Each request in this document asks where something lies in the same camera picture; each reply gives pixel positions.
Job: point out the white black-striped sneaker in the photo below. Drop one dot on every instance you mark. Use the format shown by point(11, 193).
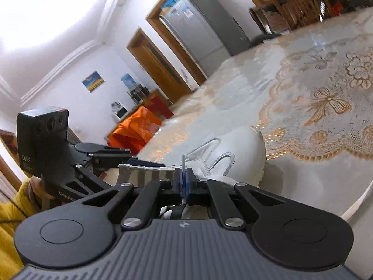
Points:
point(236, 157)

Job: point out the wooden bench chair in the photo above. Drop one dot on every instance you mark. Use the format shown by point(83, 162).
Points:
point(269, 19)

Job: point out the wooden dining chair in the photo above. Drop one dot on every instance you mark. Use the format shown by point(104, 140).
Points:
point(302, 13)

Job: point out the framed landscape picture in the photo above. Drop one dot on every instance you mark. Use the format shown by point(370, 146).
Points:
point(93, 81)

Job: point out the wooden sideboard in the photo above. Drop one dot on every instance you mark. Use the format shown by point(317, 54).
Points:
point(137, 106)

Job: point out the blue water dispenser bottle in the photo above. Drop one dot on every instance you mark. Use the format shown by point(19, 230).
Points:
point(129, 82)

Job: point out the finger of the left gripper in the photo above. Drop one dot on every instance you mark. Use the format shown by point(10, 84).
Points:
point(136, 163)

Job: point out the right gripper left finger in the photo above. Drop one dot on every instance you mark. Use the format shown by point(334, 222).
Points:
point(160, 193)

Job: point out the black bicycle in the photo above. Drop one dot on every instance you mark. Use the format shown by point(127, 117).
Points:
point(260, 39)

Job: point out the red wooden chair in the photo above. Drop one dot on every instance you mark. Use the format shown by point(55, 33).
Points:
point(156, 105)

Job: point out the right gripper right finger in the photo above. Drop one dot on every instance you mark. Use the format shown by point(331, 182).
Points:
point(212, 195)

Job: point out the person's left hand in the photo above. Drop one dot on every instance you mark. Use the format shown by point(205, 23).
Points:
point(38, 194)

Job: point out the silver refrigerator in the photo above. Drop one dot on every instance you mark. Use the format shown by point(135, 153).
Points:
point(207, 31)

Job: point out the orange bag on chair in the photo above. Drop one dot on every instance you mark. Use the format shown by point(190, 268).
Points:
point(135, 131)

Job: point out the yellow sleeve forearm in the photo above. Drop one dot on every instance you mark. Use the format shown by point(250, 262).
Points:
point(23, 205)

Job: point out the cream shoelace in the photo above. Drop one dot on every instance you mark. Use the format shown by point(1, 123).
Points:
point(183, 163)

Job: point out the white microwave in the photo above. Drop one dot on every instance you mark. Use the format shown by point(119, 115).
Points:
point(120, 113)

